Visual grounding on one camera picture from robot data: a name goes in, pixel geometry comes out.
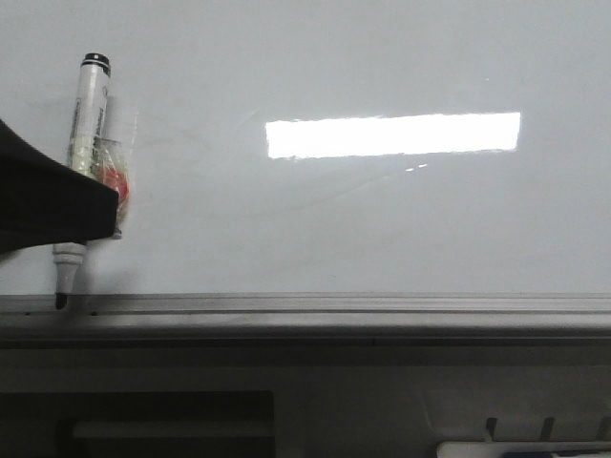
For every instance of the white whiteboard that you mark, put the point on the white whiteboard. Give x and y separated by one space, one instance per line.
335 146

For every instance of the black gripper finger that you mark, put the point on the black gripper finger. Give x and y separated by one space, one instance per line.
44 202

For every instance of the red magnet taped to marker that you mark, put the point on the red magnet taped to marker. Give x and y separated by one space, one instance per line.
110 168

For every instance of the black whiteboard marker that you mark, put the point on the black whiteboard marker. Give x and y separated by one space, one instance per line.
87 127

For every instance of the white eraser in tray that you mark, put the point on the white eraser in tray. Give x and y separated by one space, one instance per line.
533 449

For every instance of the aluminium whiteboard frame rail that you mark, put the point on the aluminium whiteboard frame rail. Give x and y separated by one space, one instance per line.
304 316

